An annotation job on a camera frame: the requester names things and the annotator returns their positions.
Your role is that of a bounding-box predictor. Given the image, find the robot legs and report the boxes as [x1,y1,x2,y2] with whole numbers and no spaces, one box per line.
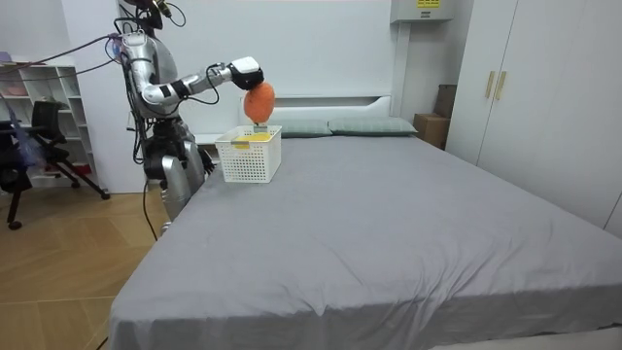
[142,116,216,235]

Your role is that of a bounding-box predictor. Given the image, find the white shelf unit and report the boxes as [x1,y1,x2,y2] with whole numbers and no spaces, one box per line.
[0,61,97,189]

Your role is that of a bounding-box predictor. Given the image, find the white wardrobe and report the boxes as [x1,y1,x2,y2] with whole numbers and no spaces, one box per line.
[444,0,622,240]

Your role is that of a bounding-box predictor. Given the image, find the white plastic basket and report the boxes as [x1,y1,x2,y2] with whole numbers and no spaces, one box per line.
[214,124,283,185]

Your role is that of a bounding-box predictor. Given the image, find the grey wall box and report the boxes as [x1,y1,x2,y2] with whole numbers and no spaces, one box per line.
[389,0,456,25]

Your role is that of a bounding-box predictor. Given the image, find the robot body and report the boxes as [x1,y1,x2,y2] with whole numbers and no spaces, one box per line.
[112,0,188,143]

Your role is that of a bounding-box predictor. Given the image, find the black floor cable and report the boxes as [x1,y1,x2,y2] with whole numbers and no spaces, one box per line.
[141,179,160,242]

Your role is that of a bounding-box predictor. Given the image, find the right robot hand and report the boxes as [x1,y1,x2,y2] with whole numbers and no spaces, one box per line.
[227,55,266,92]

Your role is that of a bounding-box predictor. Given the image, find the grey bed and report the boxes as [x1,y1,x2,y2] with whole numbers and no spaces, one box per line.
[107,94,622,350]

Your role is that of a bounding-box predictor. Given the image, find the grey-green pillow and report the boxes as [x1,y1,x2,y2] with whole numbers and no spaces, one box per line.
[328,116,419,138]
[268,119,334,139]

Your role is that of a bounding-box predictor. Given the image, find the black office chair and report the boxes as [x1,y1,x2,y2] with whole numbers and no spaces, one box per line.
[29,99,112,201]
[0,120,35,231]

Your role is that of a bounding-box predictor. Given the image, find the cardboard box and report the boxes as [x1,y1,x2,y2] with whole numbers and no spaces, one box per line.
[413,113,451,151]

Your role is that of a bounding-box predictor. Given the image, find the white wall cable duct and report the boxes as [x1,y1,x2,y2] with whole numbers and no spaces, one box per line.
[390,21,412,118]

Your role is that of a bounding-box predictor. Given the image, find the cable bundle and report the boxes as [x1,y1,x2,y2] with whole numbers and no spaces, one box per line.
[0,32,122,83]

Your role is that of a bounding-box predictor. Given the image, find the orange soft toy fruit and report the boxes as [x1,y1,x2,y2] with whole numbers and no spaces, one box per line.
[242,81,276,125]

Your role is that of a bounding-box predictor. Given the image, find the yellow soft toy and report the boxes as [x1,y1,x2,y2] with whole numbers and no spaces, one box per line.
[234,132,273,144]

